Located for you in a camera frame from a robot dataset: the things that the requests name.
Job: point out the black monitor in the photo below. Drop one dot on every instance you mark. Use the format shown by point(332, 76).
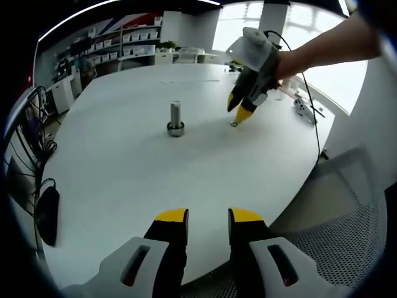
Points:
point(81, 48)

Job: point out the thick threaded stud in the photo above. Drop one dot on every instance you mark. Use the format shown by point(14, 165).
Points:
point(175, 116)

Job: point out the thin threaded stud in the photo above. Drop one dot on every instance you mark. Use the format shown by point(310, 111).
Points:
point(233, 124)

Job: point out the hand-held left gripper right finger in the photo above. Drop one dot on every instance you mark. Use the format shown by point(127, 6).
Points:
point(266, 264)

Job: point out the white game controller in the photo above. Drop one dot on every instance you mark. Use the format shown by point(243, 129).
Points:
point(304, 108)

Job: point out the white low cabinet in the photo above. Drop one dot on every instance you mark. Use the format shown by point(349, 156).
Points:
point(63, 94)

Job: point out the grey mesh office chair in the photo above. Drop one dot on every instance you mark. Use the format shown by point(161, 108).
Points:
point(341, 201)

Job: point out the black computer mouse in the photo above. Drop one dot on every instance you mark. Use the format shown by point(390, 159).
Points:
point(48, 217)

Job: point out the curved ceiling light strip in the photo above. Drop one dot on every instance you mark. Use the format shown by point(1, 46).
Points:
point(124, 10)

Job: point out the white storage unit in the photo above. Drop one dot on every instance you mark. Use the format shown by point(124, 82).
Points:
point(186, 56)

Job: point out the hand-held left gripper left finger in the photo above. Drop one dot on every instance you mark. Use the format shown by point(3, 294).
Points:
point(149, 264)

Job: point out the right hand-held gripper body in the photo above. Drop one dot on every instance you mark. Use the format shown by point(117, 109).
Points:
point(251, 49)

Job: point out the white shelving unit with bins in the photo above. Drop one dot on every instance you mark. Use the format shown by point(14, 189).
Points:
point(136, 37)

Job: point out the small green plant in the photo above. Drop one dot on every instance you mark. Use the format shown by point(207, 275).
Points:
point(169, 46)

